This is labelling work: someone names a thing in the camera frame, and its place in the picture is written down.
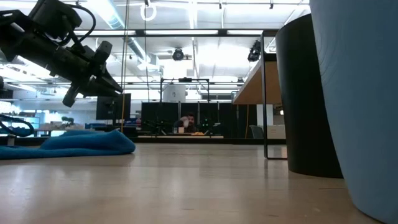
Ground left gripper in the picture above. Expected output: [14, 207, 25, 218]
[18, 34, 124, 107]

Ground black plastic cup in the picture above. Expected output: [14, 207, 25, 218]
[275, 14, 344, 179]

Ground large blue cup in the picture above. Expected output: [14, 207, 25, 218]
[309, 0, 398, 224]

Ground black computer monitor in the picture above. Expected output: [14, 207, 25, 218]
[95, 93, 132, 121]

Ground black partition panels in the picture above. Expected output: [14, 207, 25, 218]
[141, 101, 258, 139]

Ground blue towel cloth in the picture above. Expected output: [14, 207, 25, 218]
[0, 129, 137, 161]

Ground white cylindrical tank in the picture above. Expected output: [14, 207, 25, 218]
[162, 84, 187, 103]

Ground black ceiling spot lamp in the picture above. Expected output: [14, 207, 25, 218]
[172, 48, 185, 62]
[247, 40, 262, 62]

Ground person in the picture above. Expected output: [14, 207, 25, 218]
[174, 112, 200, 134]

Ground wooden background desk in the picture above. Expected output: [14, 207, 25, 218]
[136, 133, 224, 139]

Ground grey office chair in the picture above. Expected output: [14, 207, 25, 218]
[249, 124, 264, 139]

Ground black aluminium rig frame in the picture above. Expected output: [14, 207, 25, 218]
[0, 29, 287, 146]

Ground black background frame stand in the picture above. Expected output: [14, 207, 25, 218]
[160, 77, 211, 103]

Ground white hanging ring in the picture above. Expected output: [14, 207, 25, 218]
[139, 2, 157, 22]

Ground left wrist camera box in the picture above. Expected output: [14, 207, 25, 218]
[28, 0, 83, 40]

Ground black corrugated hose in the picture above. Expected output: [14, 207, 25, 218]
[0, 113, 35, 138]

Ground wooden shelf with black frame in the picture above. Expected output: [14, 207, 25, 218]
[232, 29, 289, 160]

